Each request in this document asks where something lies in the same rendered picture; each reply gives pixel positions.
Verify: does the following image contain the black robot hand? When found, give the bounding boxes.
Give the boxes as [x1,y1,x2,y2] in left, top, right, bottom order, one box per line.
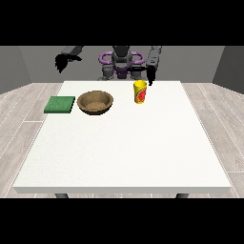
[54,53,83,74]
[127,65,156,87]

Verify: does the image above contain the yellow cup with melon print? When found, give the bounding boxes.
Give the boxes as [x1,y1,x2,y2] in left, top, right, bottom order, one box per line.
[132,79,149,105]

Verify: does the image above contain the green square pad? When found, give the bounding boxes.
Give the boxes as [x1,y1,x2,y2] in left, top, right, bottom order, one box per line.
[43,95,76,114]

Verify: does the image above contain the brown wooden bowl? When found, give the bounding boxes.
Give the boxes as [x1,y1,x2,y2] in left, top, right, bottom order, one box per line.
[76,90,114,116]

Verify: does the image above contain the grey robot trunk purple rings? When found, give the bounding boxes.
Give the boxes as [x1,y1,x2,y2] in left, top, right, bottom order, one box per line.
[97,45,147,82]

